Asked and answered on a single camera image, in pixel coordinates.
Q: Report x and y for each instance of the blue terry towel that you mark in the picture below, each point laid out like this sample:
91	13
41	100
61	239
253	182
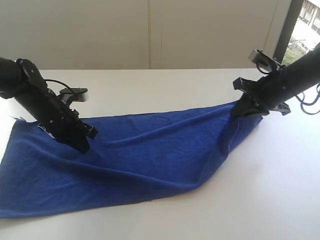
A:
134	158

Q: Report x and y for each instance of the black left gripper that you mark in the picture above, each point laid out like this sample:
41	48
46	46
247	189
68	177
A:
57	119

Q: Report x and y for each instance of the dark window frame post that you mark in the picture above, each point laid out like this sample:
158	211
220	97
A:
287	29

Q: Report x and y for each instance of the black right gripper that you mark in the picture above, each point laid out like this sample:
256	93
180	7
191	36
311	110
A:
269	93

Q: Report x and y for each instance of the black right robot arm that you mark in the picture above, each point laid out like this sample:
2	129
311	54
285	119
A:
305	73

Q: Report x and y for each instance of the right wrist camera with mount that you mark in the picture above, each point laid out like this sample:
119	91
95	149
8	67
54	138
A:
265	64

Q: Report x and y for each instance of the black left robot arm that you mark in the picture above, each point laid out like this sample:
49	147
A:
22	80

